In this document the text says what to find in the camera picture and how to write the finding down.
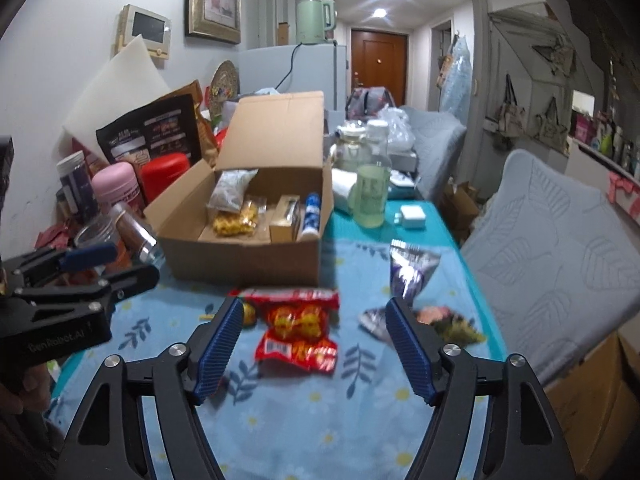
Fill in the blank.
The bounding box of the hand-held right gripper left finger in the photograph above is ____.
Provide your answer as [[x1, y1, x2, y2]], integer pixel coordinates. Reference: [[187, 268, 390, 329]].
[[60, 297, 246, 480]]

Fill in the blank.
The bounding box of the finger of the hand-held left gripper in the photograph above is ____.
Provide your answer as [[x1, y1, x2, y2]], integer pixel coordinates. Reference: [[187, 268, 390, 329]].
[[20, 264, 160, 312], [4, 242, 118, 292]]

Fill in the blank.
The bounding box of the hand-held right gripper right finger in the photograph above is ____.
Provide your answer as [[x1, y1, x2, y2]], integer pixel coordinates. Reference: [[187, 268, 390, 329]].
[[385, 297, 571, 480]]

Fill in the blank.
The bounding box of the green gold candy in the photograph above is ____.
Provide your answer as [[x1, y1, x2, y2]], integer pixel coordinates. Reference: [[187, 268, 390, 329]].
[[415, 306, 487, 347]]

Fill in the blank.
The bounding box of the small purple silver packet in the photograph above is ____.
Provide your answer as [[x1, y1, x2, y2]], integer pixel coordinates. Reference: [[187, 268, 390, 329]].
[[356, 307, 396, 344]]

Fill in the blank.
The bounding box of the purple silver snack packet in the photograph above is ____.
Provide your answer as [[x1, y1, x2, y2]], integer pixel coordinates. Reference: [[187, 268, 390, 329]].
[[389, 240, 442, 307]]

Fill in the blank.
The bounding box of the red yellow snack packet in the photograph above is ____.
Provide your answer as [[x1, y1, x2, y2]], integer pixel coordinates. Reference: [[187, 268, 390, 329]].
[[255, 302, 341, 373]]

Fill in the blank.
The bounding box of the long red snack packet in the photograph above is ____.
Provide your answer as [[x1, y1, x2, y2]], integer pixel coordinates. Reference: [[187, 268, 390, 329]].
[[229, 287, 342, 311]]

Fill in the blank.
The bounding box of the yellow waffle packet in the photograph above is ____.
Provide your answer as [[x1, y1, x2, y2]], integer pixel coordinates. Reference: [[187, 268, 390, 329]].
[[212, 199, 267, 237]]

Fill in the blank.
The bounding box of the white patterned snack packet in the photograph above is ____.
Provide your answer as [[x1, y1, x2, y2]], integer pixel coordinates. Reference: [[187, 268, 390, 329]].
[[206, 170, 259, 213]]

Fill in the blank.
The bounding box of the small brown box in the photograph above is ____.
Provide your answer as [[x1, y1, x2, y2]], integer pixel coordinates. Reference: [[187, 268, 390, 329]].
[[269, 194, 304, 244]]

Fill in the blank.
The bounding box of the blue white candy tube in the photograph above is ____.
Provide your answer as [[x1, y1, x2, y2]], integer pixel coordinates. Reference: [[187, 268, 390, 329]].
[[297, 192, 322, 242]]

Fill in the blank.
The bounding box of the person's left hand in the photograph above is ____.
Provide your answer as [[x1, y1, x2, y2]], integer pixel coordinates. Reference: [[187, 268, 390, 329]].
[[0, 359, 55, 461]]

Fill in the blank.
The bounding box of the clear plastic jar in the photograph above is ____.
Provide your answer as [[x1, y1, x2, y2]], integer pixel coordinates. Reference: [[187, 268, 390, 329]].
[[75, 215, 127, 263]]

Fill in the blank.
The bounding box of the dark red sachet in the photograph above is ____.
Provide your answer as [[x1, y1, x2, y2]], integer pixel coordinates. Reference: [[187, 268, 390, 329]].
[[35, 224, 72, 252]]

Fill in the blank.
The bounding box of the brown filled clear jar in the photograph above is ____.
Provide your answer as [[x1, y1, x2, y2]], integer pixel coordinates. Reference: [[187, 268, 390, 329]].
[[109, 203, 167, 269]]

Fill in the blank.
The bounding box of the pink canister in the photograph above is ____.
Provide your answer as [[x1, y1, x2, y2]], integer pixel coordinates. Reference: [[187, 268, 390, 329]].
[[91, 162, 147, 222]]

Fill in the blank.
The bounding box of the purple label clear jar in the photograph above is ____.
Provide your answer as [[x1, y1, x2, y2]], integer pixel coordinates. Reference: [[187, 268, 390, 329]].
[[56, 151, 102, 224]]

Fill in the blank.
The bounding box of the red canister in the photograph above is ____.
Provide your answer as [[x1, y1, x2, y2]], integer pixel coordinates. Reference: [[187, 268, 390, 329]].
[[140, 154, 194, 207]]

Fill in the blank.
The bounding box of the blue floral tablecloth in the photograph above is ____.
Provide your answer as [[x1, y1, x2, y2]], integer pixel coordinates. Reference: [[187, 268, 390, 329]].
[[47, 200, 508, 480]]

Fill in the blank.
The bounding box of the white charger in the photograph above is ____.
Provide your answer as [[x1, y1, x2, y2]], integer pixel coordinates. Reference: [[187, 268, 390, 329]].
[[397, 204, 426, 229]]

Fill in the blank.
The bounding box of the black stand-up pouch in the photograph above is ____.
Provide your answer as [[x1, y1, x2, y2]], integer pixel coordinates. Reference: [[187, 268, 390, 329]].
[[96, 94, 196, 167]]

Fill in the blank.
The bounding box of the plastic bottle green drink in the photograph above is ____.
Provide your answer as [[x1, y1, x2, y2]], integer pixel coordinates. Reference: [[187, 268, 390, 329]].
[[352, 120, 394, 229]]

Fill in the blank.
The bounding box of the brown snack bag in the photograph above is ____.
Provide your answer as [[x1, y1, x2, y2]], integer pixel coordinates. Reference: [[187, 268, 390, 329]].
[[165, 80, 222, 169]]

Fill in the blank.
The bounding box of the white tabletop device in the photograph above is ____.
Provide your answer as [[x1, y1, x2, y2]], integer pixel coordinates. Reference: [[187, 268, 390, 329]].
[[390, 170, 417, 202]]

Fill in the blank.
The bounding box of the white foam board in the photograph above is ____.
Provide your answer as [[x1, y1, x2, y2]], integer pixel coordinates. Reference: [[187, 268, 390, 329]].
[[62, 37, 172, 162]]

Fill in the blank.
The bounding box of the white tissue roll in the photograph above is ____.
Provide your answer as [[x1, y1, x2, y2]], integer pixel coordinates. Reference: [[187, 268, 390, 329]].
[[331, 169, 359, 212]]

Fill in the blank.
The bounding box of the large floor cardboard box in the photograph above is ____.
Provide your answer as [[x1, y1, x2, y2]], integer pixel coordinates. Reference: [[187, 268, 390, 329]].
[[544, 332, 640, 480]]

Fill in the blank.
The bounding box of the glass teapot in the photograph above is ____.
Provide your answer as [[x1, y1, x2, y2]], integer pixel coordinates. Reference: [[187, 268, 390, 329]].
[[330, 122, 372, 172]]

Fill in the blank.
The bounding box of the decorative woven plate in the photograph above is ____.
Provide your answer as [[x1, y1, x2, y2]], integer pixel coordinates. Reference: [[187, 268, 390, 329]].
[[209, 60, 240, 104]]

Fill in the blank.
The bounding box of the clear plastic bag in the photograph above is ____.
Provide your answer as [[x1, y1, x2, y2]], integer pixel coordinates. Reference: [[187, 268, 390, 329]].
[[380, 106, 417, 154]]

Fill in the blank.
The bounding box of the floral bag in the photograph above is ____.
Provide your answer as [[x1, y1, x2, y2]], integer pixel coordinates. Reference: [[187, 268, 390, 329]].
[[347, 87, 397, 117]]

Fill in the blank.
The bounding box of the hanging tote bag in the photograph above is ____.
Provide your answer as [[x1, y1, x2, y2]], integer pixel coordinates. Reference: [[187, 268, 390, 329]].
[[536, 97, 572, 154], [495, 75, 527, 138]]

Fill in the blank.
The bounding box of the white refrigerator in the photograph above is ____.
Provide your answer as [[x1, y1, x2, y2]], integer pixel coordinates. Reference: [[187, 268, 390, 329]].
[[239, 44, 348, 112]]

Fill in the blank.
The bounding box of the hanging blue plastic cover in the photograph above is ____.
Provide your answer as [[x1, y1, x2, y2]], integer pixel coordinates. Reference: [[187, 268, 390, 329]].
[[437, 35, 474, 114]]

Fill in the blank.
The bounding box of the row of shelf bottles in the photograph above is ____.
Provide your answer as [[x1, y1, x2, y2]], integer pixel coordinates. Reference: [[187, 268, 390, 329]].
[[572, 112, 640, 179]]

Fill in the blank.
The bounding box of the brown wooden door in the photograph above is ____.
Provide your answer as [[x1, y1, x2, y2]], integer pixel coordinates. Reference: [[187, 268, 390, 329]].
[[351, 28, 409, 107]]

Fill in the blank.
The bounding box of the green electric kettle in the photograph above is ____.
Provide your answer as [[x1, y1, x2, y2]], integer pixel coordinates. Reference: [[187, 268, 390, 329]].
[[296, 0, 335, 46]]

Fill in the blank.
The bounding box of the wall intercom panel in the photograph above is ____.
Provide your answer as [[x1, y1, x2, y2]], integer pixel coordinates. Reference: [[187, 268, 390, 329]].
[[114, 4, 172, 67]]

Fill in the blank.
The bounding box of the black kettle cable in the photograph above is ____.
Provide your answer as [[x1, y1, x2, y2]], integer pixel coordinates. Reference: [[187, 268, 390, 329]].
[[272, 42, 304, 94]]

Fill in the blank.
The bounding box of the star wall decoration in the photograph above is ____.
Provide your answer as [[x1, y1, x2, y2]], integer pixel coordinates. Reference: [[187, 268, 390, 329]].
[[532, 35, 577, 79]]

